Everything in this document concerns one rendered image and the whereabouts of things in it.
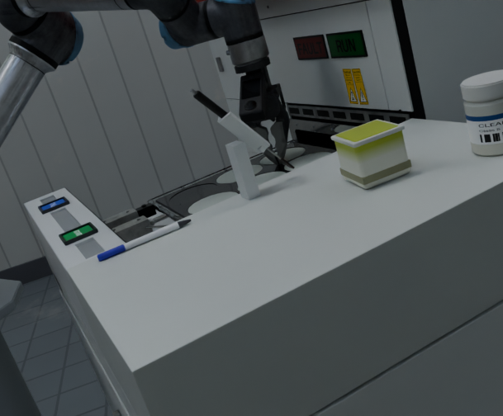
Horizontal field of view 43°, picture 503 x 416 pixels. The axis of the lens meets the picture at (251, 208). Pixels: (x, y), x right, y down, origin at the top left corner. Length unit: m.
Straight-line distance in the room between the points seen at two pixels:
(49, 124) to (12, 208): 0.54
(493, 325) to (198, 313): 0.37
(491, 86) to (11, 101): 1.03
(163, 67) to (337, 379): 3.16
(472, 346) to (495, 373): 0.06
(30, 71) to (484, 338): 1.10
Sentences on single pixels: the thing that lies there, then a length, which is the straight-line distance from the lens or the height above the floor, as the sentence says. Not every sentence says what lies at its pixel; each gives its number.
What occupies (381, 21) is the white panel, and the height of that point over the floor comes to 1.13.
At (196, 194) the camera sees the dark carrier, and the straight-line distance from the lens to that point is 1.28.
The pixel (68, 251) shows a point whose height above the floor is 0.96.
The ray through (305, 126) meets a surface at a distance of 1.44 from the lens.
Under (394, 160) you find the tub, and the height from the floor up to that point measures 0.99.
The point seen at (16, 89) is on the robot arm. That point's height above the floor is 1.19.
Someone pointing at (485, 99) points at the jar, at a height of 1.04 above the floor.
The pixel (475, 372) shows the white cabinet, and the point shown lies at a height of 0.75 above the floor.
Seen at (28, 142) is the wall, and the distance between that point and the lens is 3.83.
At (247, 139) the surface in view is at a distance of 0.93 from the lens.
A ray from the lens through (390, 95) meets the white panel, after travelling 1.17.
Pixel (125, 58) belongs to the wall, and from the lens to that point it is 3.74.
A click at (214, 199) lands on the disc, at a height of 0.90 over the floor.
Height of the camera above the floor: 1.25
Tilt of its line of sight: 19 degrees down
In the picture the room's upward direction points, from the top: 17 degrees counter-clockwise
